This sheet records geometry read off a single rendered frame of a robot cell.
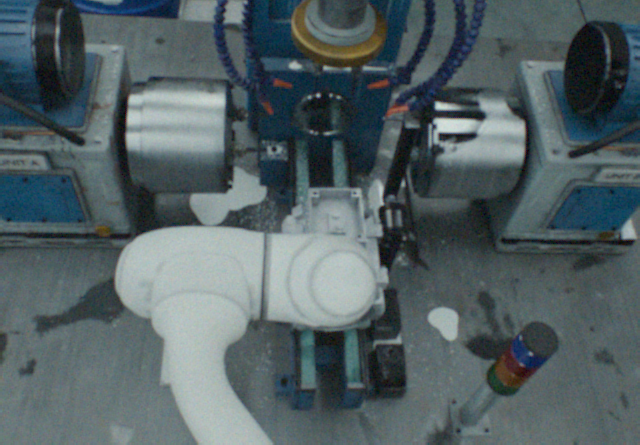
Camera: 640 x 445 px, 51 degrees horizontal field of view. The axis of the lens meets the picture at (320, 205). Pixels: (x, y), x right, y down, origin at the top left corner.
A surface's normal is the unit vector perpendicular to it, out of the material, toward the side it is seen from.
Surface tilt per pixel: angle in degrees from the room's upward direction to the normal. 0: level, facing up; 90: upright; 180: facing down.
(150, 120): 28
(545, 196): 89
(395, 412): 0
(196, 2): 0
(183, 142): 47
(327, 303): 42
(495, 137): 36
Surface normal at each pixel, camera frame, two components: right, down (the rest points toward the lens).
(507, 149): 0.09, 0.16
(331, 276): 0.07, -0.11
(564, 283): 0.09, -0.56
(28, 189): 0.04, 0.83
